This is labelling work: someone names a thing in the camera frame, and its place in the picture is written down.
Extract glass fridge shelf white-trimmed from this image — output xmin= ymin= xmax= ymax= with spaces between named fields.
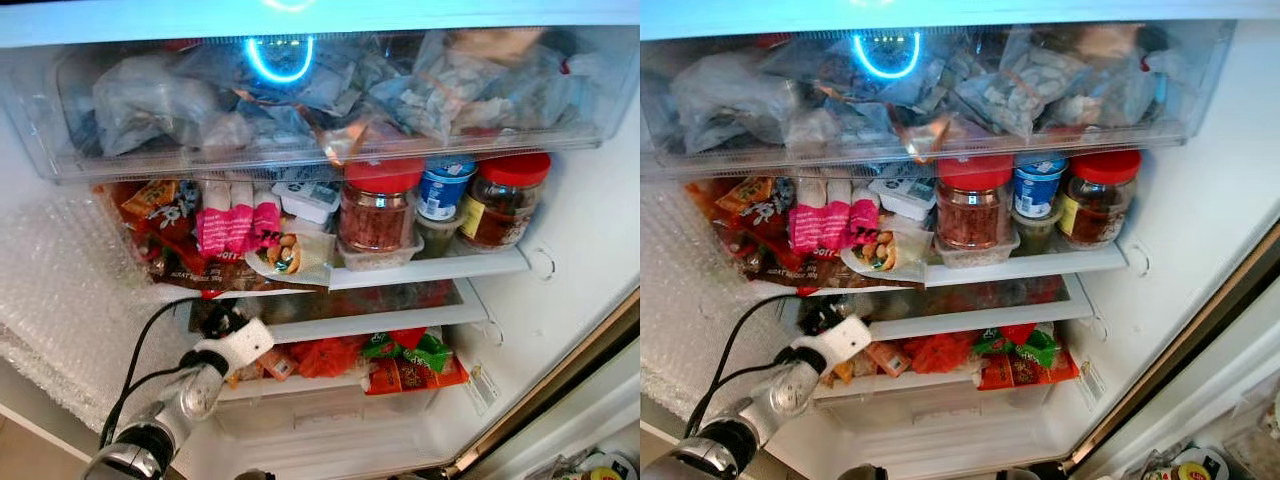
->
xmin=188 ymin=279 xmax=492 ymax=344
xmin=788 ymin=274 xmax=1097 ymax=342

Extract white fridge shelf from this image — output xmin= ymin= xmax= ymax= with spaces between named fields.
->
xmin=924 ymin=244 xmax=1132 ymax=290
xmin=328 ymin=247 xmax=532 ymax=292

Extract fridge door edge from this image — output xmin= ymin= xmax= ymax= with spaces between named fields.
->
xmin=1058 ymin=222 xmax=1280 ymax=473
xmin=438 ymin=288 xmax=641 ymax=477

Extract small orange sachet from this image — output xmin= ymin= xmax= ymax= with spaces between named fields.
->
xmin=864 ymin=339 xmax=912 ymax=380
xmin=254 ymin=344 xmax=300 ymax=383

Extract white nut snack bag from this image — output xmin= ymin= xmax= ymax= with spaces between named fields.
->
xmin=244 ymin=229 xmax=337 ymax=287
xmin=839 ymin=227 xmax=937 ymax=284

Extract large red food package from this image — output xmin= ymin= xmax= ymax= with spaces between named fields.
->
xmin=688 ymin=179 xmax=901 ymax=293
xmin=98 ymin=180 xmax=301 ymax=294

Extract pink snack packets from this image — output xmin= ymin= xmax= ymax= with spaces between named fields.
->
xmin=194 ymin=180 xmax=284 ymax=257
xmin=788 ymin=179 xmax=882 ymax=254

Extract red crumpled plastic bag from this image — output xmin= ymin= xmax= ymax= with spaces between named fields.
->
xmin=289 ymin=336 xmax=367 ymax=380
xmin=904 ymin=332 xmax=977 ymax=377

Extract clear bubble wrap sheet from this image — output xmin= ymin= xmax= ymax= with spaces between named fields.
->
xmin=640 ymin=184 xmax=793 ymax=423
xmin=0 ymin=188 xmax=193 ymax=433

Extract white rectangular food box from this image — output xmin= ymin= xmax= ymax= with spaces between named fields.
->
xmin=867 ymin=177 xmax=940 ymax=224
xmin=271 ymin=180 xmax=344 ymax=227

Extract orange printed packet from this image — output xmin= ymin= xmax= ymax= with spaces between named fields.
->
xmin=120 ymin=179 xmax=182 ymax=222
xmin=712 ymin=177 xmax=777 ymax=220

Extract clear crisper drawer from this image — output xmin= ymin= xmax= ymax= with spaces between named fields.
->
xmin=814 ymin=369 xmax=1088 ymax=443
xmin=208 ymin=374 xmax=483 ymax=446

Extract clear plastic food container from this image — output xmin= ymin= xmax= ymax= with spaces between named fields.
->
xmin=334 ymin=233 xmax=427 ymax=272
xmin=934 ymin=231 xmax=1022 ymax=269

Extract wide red-lid glass jar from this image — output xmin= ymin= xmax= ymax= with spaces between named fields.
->
xmin=935 ymin=155 xmax=1017 ymax=251
xmin=338 ymin=158 xmax=425 ymax=254

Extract green snack packet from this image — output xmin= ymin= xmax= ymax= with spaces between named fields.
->
xmin=361 ymin=329 xmax=457 ymax=374
xmin=971 ymin=326 xmax=1062 ymax=370

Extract orange-red flat packet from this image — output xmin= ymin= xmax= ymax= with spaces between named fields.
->
xmin=364 ymin=354 xmax=472 ymax=397
xmin=977 ymin=349 xmax=1082 ymax=392

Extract small greenish glass jar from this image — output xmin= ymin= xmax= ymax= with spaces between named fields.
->
xmin=1012 ymin=213 xmax=1063 ymax=257
xmin=415 ymin=215 xmax=467 ymax=260

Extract clear freezer drawer with bags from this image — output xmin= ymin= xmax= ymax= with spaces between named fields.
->
xmin=0 ymin=28 xmax=641 ymax=183
xmin=640 ymin=22 xmax=1237 ymax=181

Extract yellow-lid door items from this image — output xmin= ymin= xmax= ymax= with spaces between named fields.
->
xmin=555 ymin=448 xmax=641 ymax=480
xmin=1138 ymin=443 xmax=1233 ymax=480

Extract dark red-lid glass jar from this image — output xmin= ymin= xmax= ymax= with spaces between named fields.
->
xmin=458 ymin=152 xmax=552 ymax=251
xmin=1055 ymin=149 xmax=1143 ymax=249

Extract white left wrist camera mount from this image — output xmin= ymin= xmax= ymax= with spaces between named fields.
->
xmin=792 ymin=314 xmax=873 ymax=377
xmin=194 ymin=317 xmax=276 ymax=380

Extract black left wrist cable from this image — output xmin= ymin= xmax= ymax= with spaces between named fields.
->
xmin=684 ymin=294 xmax=813 ymax=441
xmin=99 ymin=296 xmax=217 ymax=451

